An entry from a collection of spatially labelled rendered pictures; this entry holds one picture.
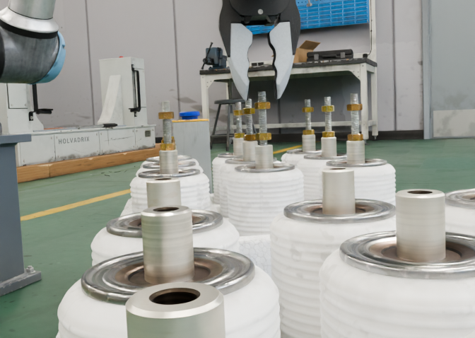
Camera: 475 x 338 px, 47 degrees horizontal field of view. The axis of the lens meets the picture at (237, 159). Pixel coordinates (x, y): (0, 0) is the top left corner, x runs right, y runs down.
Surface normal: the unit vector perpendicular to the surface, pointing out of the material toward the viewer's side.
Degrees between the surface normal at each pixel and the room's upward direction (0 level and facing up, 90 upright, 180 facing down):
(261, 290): 43
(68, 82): 90
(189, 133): 90
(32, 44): 119
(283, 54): 90
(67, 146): 90
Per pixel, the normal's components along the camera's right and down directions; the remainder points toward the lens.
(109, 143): 0.93, -0.01
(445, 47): -0.37, 0.09
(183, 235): 0.67, 0.04
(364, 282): -0.55, -0.67
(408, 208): -0.65, 0.09
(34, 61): 0.61, 0.50
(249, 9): 0.11, 0.07
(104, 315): -0.35, -0.67
